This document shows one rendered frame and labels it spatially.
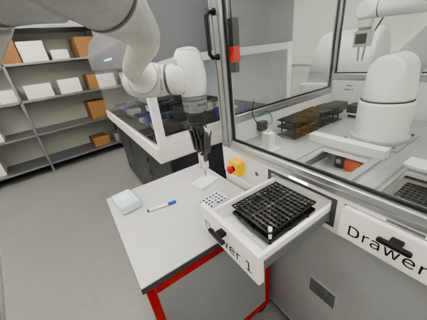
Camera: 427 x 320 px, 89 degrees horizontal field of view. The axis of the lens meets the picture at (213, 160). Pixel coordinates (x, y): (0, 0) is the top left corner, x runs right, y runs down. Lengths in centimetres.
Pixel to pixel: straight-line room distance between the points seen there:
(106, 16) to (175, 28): 103
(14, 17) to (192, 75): 51
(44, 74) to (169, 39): 342
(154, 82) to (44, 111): 390
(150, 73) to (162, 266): 64
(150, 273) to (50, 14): 72
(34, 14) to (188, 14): 113
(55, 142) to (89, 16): 438
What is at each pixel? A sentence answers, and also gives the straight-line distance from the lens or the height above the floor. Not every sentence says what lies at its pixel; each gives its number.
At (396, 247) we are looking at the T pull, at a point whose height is 91.
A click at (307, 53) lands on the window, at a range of 75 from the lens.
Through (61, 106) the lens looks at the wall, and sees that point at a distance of 460.
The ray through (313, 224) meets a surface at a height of 87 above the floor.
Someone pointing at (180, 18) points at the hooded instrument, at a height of 157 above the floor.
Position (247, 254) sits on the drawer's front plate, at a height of 90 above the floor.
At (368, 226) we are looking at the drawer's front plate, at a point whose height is 90.
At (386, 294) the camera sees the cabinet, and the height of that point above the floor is 68.
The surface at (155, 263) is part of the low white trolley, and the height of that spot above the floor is 76.
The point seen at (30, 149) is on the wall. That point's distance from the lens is 469.
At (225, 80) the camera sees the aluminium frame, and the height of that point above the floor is 127.
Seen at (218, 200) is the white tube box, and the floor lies 80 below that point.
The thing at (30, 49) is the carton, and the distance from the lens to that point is 411.
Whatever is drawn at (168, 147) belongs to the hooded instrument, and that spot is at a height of 90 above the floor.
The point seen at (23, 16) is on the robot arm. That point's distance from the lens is 34.
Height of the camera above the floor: 138
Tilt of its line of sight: 26 degrees down
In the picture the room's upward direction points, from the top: 7 degrees counter-clockwise
